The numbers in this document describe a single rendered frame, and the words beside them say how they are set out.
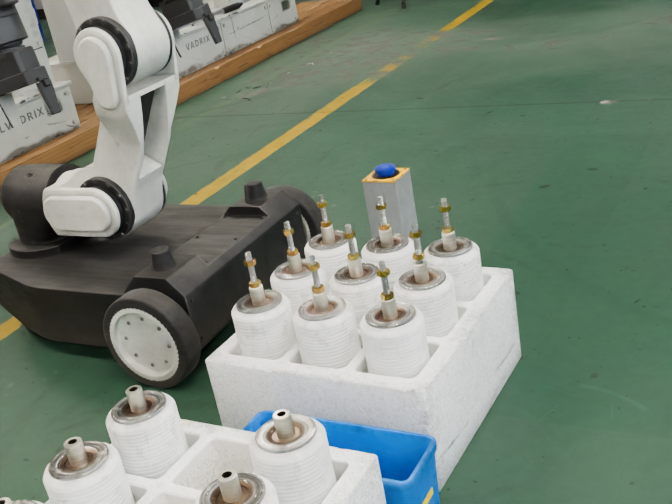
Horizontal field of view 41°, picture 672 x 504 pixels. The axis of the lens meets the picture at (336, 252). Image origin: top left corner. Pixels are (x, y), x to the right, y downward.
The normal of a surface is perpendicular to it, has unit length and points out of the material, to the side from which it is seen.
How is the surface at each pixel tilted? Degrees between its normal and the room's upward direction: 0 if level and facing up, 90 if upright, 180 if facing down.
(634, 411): 0
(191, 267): 45
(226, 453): 90
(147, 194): 106
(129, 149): 90
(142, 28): 66
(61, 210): 90
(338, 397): 90
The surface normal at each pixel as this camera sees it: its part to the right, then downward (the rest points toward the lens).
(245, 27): 0.88, 0.04
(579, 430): -0.17, -0.90
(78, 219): -0.44, 0.43
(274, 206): 0.50, -0.61
